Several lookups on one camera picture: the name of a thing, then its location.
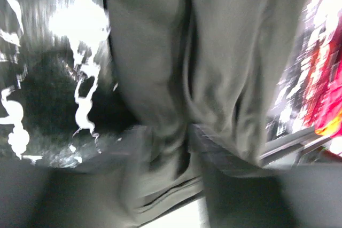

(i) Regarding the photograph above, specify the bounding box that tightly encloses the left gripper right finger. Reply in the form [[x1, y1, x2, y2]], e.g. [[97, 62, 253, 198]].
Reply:
[[189, 124, 341, 227]]

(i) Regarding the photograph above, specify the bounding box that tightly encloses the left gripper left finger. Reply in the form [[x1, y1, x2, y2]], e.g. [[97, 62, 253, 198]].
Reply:
[[1, 126, 152, 227]]

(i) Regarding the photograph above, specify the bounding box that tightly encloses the orange t shirt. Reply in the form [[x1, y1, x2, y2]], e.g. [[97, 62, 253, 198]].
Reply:
[[309, 104, 341, 137]]

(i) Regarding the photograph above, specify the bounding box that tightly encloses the black t shirt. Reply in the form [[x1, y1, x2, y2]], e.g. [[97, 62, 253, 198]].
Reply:
[[107, 0, 307, 203]]

